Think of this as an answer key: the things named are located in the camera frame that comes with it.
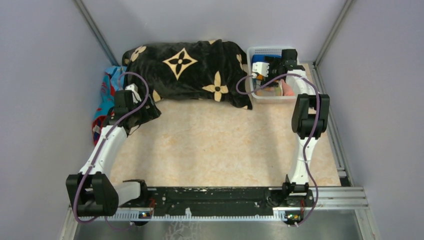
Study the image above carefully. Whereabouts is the pink panda towel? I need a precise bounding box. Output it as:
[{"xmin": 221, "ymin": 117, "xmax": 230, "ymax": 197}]
[{"xmin": 280, "ymin": 79, "xmax": 296, "ymax": 97}]

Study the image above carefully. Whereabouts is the red blue patterned towel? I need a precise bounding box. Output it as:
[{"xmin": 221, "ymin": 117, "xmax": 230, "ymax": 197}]
[{"xmin": 91, "ymin": 66, "xmax": 127, "ymax": 145}]

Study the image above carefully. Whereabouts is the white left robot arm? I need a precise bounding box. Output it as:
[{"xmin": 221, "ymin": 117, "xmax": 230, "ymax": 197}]
[{"xmin": 65, "ymin": 83, "xmax": 154, "ymax": 220}]

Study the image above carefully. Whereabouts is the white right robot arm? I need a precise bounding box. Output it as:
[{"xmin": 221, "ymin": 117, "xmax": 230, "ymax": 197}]
[{"xmin": 250, "ymin": 49, "xmax": 330, "ymax": 206}]

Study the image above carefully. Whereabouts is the white plastic basket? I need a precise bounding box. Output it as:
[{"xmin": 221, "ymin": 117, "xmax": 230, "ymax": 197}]
[{"xmin": 245, "ymin": 46, "xmax": 306, "ymax": 104}]

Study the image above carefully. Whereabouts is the dark blue rolled towel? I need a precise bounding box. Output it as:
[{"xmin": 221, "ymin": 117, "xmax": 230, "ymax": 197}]
[{"xmin": 251, "ymin": 54, "xmax": 274, "ymax": 64}]

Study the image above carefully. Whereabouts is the orange green rolled towel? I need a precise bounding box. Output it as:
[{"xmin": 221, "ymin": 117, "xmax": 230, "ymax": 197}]
[{"xmin": 255, "ymin": 87, "xmax": 283, "ymax": 97}]

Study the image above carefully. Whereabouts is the black floral blanket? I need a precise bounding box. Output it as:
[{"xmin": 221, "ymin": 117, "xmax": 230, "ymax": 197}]
[{"xmin": 121, "ymin": 39, "xmax": 253, "ymax": 126}]

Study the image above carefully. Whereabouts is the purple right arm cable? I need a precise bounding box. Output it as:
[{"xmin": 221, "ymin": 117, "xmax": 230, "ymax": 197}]
[{"xmin": 235, "ymin": 72, "xmax": 322, "ymax": 228}]

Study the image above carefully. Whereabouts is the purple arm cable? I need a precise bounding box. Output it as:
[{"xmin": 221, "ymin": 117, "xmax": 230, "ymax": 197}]
[
  {"xmin": 235, "ymin": 72, "xmax": 322, "ymax": 228},
  {"xmin": 72, "ymin": 71, "xmax": 151, "ymax": 231}
]

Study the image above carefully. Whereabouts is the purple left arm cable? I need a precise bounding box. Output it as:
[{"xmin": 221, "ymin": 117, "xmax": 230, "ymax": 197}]
[{"xmin": 72, "ymin": 71, "xmax": 151, "ymax": 231}]

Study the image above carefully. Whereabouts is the white slotted cable duct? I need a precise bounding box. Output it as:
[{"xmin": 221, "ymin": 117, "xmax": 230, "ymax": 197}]
[{"xmin": 107, "ymin": 210, "xmax": 289, "ymax": 222}]

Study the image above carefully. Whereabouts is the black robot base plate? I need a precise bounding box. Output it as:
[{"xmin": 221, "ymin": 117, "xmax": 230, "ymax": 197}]
[{"xmin": 126, "ymin": 187, "xmax": 315, "ymax": 217}]

